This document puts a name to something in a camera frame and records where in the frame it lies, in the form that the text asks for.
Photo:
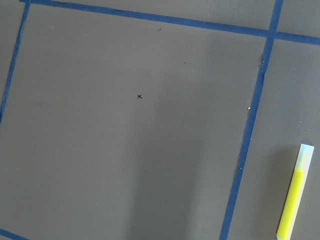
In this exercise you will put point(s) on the yellow highlighter pen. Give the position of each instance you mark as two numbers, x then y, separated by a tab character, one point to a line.
295	192

